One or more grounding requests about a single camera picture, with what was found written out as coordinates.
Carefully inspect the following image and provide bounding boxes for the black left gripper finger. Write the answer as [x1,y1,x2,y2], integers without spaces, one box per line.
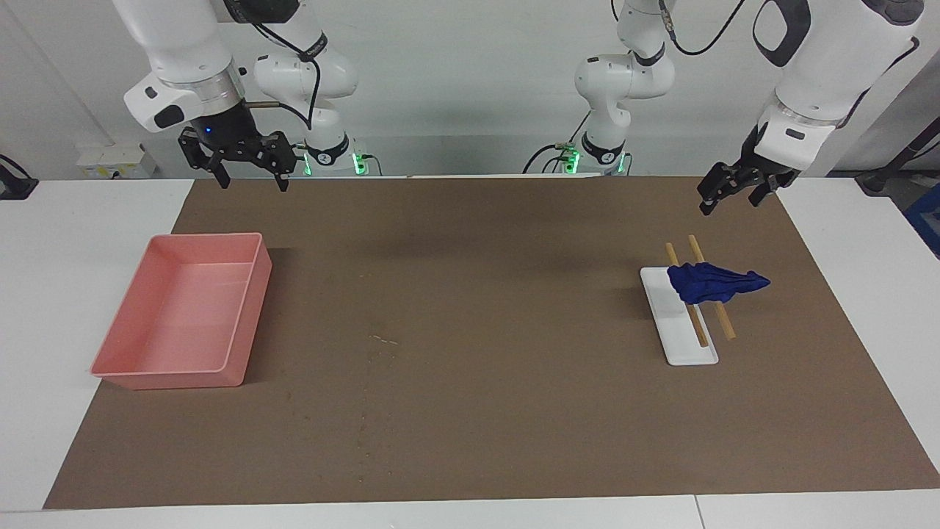
[747,170,800,207]
[697,163,744,217]

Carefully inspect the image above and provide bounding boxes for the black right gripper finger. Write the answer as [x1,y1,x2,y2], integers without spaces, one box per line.
[253,130,297,192]
[178,129,231,190]

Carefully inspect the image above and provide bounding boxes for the dark blue towel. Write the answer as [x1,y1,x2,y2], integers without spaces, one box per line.
[667,262,771,306]

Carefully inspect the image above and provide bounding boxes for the black stand leg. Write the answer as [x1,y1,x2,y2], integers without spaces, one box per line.
[856,118,940,196]

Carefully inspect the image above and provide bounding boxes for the wooden rack rod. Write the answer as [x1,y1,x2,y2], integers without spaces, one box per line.
[665,242,710,348]
[687,234,737,341]

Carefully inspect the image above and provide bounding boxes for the pink plastic bin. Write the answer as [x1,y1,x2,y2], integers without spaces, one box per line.
[90,232,273,390]

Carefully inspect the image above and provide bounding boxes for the brown table mat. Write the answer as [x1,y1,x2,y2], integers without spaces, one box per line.
[43,175,940,511]

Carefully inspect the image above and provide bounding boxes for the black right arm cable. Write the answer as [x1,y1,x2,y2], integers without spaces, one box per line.
[246,18,325,132]

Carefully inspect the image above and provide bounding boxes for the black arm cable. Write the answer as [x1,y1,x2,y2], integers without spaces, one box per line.
[657,0,746,57]
[246,18,325,132]

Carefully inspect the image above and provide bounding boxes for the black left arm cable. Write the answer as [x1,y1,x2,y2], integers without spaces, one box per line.
[657,0,746,57]

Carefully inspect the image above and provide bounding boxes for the black base power cables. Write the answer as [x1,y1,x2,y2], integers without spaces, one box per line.
[523,110,592,175]

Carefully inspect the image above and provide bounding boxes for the black clamp mount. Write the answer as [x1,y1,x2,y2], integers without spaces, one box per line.
[0,154,39,201]

